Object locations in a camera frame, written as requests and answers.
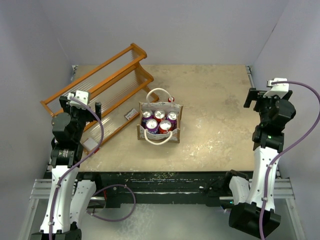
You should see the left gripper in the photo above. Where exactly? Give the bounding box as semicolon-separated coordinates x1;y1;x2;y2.
59;96;100;142

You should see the purple Fanta can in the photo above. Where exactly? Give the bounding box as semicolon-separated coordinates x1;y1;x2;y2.
166;111;179;129
145;118;159;134
141;108;153;126

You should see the red Coke can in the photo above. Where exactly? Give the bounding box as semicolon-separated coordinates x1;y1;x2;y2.
158;120;173;134
153;109;167;123

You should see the canvas jute tote bag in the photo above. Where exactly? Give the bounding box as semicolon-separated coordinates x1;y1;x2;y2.
137;88;183;146

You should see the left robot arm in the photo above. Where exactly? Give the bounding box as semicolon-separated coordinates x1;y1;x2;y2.
30;90;103;240

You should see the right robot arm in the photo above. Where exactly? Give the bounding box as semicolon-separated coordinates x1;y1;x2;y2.
222;88;296;239

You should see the small white card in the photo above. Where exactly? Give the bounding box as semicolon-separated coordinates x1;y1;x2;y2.
82;137;98;152

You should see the orange wooden shelf rack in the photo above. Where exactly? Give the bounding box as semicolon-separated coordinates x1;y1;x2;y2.
40;43;154;144

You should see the white red labelled packet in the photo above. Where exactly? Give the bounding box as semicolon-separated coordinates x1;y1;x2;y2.
124;108;139;121

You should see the small red-capped sauce bottle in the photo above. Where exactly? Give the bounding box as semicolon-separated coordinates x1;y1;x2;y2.
168;97;175;103

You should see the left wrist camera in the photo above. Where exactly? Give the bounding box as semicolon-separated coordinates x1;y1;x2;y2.
67;90;90;109

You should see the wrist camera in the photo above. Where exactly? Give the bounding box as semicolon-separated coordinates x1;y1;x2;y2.
263;77;289;98
67;90;90;109

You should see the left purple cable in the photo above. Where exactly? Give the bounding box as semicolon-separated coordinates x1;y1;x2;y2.
48;96;105;240

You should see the purple cable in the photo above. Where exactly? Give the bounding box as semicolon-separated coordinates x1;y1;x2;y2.
258;81;320;240
48;96;105;240

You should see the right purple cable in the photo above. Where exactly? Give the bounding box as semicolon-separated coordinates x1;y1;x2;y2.
258;81;320;240

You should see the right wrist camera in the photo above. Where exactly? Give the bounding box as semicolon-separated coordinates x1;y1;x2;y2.
263;77;289;98

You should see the black aluminium base frame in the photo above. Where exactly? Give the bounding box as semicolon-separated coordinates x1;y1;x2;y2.
29;170;296;210

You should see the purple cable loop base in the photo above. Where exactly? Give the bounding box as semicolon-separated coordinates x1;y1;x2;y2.
86;184;137;223

